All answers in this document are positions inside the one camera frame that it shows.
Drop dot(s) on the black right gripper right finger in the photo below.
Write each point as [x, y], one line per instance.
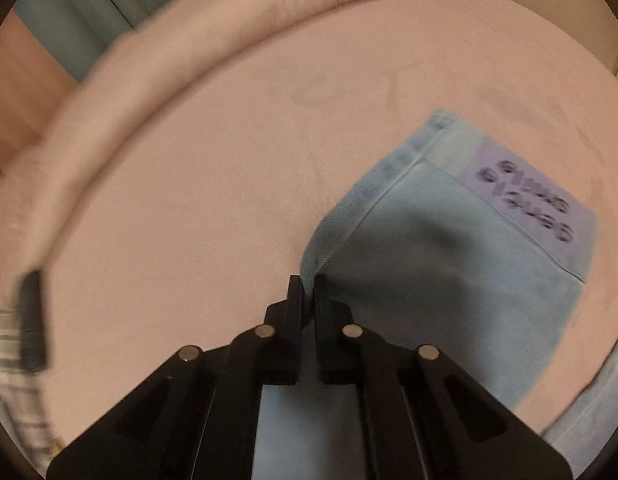
[336, 353]

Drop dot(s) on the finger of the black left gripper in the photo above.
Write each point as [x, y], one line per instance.
[30, 309]

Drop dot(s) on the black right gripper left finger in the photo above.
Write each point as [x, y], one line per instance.
[282, 350]

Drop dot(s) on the light blue denim pants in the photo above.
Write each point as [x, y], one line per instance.
[455, 241]

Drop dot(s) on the plaid pillow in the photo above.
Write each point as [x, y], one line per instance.
[21, 405]

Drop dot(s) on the pink bed sheet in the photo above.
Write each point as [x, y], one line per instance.
[201, 218]

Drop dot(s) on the pink rolled duvet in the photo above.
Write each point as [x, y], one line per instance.
[142, 71]

